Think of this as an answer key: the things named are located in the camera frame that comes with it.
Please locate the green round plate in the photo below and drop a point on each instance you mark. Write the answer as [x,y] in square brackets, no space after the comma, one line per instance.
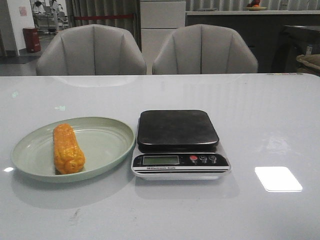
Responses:
[105,142]

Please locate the digital kitchen scale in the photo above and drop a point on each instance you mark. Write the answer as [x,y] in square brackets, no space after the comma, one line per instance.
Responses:
[178,144]

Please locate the dark side table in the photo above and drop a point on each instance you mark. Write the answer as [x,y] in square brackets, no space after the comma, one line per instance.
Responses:
[295,40]

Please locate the fruit bowl on counter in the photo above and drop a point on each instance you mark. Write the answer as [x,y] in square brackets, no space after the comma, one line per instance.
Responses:
[255,5]

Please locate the red barrier belt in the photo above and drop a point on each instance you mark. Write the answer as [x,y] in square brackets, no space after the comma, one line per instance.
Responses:
[104,17]

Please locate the red trash bin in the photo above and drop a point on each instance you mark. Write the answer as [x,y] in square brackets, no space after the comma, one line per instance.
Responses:
[31,38]

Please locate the grey pleated curtain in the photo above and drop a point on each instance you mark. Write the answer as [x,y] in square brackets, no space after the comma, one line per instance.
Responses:
[76,8]

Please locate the white drawer cabinet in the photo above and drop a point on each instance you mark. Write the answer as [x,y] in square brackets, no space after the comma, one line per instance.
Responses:
[158,18]

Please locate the left grey upholstered chair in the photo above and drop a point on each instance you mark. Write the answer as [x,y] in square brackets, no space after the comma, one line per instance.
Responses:
[91,50]

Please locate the grey upholstered chair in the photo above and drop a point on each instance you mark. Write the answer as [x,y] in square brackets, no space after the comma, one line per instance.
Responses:
[204,49]
[91,50]

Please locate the orange corn cob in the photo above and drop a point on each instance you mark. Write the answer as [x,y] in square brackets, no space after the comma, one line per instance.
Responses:
[67,154]

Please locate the right grey upholstered chair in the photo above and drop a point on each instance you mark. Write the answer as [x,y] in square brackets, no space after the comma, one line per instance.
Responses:
[204,49]

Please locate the beige cushion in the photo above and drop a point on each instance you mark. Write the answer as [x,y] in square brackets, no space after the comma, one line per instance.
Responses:
[308,64]

